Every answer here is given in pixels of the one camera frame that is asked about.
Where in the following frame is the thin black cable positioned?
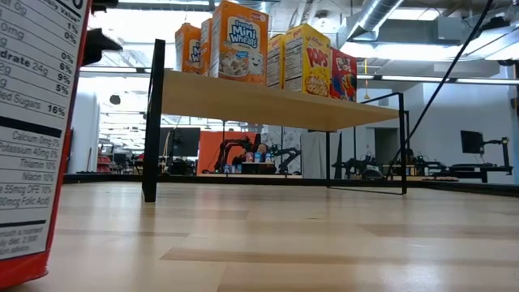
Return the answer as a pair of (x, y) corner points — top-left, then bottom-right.
(384, 0), (495, 181)

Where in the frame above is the black background screen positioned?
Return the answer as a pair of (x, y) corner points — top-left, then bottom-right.
(158, 127), (202, 158)

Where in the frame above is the wooden shelf with black legs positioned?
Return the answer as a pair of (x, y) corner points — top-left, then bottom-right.
(141, 38), (410, 203)

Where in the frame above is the red background cart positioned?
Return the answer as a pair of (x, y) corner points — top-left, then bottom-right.
(97, 153), (113, 174)

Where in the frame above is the person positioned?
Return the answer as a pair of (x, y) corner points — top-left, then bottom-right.
(254, 142), (272, 164)

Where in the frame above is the red Froot Loops cereal box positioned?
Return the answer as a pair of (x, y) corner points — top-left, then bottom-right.
(329, 47), (358, 102)
(0, 0), (94, 290)

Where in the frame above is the black background robot station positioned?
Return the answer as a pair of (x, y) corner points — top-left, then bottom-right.
(331, 152), (386, 180)

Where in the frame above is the yellow hanging pendant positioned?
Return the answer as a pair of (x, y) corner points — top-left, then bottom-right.
(362, 60), (371, 101)

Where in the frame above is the orange partition panel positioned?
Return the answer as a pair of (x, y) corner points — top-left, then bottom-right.
(197, 130), (259, 175)

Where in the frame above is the black monitor on arm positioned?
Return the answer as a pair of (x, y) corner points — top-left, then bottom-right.
(461, 130), (511, 167)

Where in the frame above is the black background desk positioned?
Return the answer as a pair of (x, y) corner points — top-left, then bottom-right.
(449, 163), (514, 183)

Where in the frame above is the yellow Corn Pops cereal box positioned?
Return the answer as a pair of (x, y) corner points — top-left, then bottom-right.
(283, 23), (332, 98)
(266, 33), (287, 89)

